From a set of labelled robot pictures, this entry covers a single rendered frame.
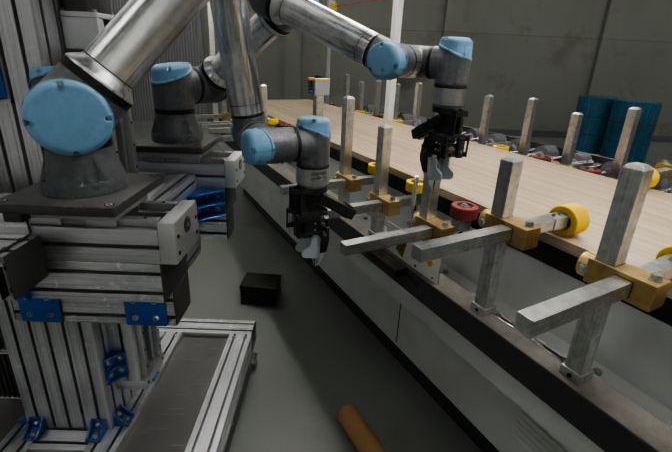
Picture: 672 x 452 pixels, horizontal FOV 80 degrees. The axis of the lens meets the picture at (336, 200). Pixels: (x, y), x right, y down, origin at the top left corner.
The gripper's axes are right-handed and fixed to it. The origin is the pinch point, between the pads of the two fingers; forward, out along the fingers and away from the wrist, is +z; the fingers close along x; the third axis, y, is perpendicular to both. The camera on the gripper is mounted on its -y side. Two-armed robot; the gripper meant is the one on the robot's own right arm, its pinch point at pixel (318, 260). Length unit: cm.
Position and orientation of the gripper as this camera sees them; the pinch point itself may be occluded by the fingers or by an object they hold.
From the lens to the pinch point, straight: 101.5
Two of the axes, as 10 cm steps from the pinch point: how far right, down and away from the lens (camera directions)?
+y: -8.8, 1.2, -4.5
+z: -0.4, 9.4, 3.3
